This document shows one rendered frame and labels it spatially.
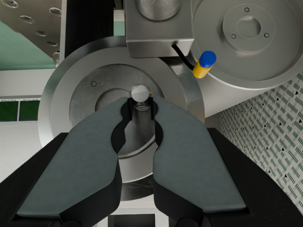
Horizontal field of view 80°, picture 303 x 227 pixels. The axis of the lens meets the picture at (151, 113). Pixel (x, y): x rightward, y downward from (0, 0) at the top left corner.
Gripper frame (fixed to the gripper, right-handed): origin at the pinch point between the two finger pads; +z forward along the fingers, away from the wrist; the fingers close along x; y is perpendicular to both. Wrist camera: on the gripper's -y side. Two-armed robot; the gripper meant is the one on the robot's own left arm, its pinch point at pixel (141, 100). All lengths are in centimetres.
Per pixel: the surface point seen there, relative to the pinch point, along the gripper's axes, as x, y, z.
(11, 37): -165, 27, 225
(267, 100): 15.7, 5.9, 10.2
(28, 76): -199, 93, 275
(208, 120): 15.6, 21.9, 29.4
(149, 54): 0.6, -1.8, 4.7
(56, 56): -24.9, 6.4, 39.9
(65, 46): -7.9, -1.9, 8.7
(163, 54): 1.8, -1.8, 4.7
